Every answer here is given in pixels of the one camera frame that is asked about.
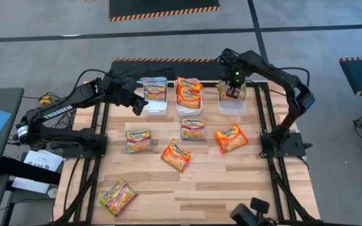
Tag black desk beam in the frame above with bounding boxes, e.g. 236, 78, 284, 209
0, 156, 62, 185

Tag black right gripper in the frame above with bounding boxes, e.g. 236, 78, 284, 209
225, 62, 248, 99

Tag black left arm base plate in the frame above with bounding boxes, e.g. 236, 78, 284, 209
50, 134, 108, 159

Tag black camera device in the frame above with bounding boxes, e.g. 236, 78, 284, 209
230, 196, 278, 226

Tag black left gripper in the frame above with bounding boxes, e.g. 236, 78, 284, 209
114, 75, 150, 116

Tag green pink ramen noodle pack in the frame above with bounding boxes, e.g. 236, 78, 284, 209
99, 178, 137, 217
216, 80, 248, 101

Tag orange chicken ramen noodle pack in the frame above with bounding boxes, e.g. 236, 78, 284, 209
177, 77, 204, 94
177, 87, 201, 110
216, 123, 250, 154
161, 137, 192, 173

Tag white printed paper sheet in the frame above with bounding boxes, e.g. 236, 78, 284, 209
23, 149, 64, 172

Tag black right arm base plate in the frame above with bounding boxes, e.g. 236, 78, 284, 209
260, 131, 313, 158

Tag white plastic bin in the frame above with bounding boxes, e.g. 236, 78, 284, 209
140, 77, 168, 116
217, 80, 247, 116
173, 78, 204, 117

